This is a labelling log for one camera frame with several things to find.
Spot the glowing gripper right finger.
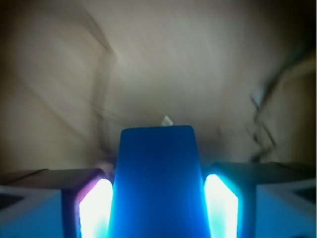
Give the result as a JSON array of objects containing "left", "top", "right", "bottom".
[{"left": 204, "top": 162, "right": 317, "bottom": 238}]

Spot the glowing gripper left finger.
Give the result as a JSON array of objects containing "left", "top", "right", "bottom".
[{"left": 0, "top": 169, "right": 112, "bottom": 238}]

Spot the blue block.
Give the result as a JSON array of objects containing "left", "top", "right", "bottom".
[{"left": 108, "top": 125, "right": 210, "bottom": 238}]

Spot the brown paper bag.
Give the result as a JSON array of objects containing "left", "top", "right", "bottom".
[{"left": 0, "top": 0, "right": 317, "bottom": 175}]

